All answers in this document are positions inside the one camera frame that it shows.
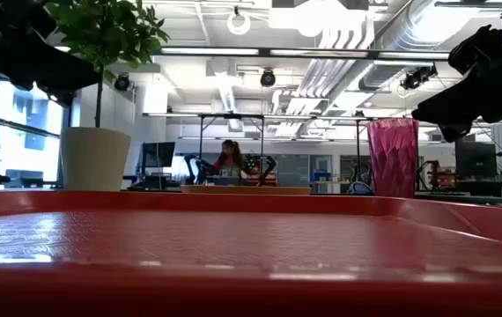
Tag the orange plastic bowl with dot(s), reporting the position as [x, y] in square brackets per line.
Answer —
[246, 190]

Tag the person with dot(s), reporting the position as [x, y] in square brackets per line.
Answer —
[230, 158]

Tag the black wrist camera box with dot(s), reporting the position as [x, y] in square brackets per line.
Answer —
[473, 50]
[35, 19]

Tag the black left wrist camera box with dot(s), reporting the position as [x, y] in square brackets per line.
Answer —
[35, 19]

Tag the pink faceted plastic cup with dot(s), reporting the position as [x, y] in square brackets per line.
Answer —
[393, 158]

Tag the long ceiling light bar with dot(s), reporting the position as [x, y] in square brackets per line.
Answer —
[304, 53]

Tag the black computer monitor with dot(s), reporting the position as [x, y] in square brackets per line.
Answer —
[158, 154]
[475, 158]

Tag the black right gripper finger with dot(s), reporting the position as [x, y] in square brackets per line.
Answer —
[453, 132]

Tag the red plastic tray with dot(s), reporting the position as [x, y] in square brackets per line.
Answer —
[242, 246]

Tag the cream plant pot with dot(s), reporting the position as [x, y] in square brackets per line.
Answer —
[94, 158]

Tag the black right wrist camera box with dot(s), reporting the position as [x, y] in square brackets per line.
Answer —
[473, 50]

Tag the silver ventilation duct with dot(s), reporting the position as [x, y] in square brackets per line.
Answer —
[409, 39]

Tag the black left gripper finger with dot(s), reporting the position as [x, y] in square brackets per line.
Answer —
[63, 98]

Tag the black background robot arm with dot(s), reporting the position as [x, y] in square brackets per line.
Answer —
[198, 169]
[263, 167]
[433, 174]

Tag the green leafy potted plant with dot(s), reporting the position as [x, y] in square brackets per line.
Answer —
[105, 31]

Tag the black hanging camera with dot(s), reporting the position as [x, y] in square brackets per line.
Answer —
[122, 82]
[418, 78]
[267, 78]

